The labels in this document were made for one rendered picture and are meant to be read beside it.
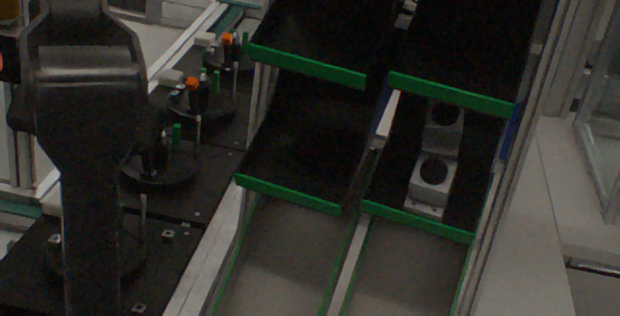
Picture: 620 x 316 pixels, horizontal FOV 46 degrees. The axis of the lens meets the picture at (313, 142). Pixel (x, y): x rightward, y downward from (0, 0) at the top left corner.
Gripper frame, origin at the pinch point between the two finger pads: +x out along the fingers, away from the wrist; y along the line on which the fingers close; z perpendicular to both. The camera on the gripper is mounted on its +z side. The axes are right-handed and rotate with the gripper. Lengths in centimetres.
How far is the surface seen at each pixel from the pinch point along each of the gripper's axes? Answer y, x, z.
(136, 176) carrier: 1.5, 26.0, 2.1
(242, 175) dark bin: -20.9, -8.4, -4.3
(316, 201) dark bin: -29.9, -9.3, -5.8
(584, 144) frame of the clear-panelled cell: -87, 78, 46
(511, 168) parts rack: -52, -3, 5
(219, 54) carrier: 2, 62, 44
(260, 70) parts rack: -19.8, -7.7, 9.5
